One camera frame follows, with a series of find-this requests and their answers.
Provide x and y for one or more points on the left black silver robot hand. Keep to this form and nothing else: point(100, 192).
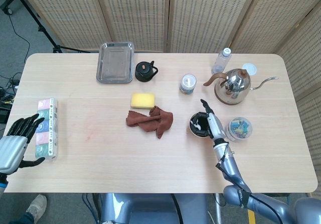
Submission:
point(11, 153)

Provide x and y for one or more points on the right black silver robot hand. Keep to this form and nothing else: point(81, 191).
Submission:
point(215, 127)

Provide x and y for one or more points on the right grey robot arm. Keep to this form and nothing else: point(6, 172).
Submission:
point(232, 168)

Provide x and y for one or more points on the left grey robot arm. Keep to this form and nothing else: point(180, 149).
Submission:
point(2, 183)

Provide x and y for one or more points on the white bowl of coffee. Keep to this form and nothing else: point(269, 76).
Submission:
point(193, 131)

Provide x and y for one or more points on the clear tub of binder clips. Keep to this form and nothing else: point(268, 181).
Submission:
point(239, 129)

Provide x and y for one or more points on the steel gooseneck kettle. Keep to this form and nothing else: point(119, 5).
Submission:
point(233, 86)

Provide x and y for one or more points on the brown cloth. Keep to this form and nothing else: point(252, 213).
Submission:
point(164, 122)

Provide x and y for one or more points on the small jar with white lid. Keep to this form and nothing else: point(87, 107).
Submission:
point(188, 83)

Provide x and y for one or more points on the pack of colourful tissue packets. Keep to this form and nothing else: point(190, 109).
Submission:
point(47, 108)

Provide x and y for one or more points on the grey shoe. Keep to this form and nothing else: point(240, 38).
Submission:
point(37, 206)

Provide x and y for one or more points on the clear plastic water bottle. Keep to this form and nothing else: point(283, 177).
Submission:
point(220, 62)

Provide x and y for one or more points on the white round lid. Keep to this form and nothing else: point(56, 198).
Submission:
point(252, 68)

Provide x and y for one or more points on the yellow sponge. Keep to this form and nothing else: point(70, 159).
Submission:
point(142, 100)

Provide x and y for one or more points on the white table leg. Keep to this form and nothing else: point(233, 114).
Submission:
point(219, 209)

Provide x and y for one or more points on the small black teapot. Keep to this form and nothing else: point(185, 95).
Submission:
point(144, 72)

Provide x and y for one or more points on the grey robot torso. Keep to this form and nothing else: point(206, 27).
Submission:
point(150, 209)

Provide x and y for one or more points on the woven folding screen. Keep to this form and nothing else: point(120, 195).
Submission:
point(200, 15)

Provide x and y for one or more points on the stainless steel tray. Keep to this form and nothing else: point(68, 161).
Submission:
point(115, 63)

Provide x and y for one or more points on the black tripod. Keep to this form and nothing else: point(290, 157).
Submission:
point(42, 30)

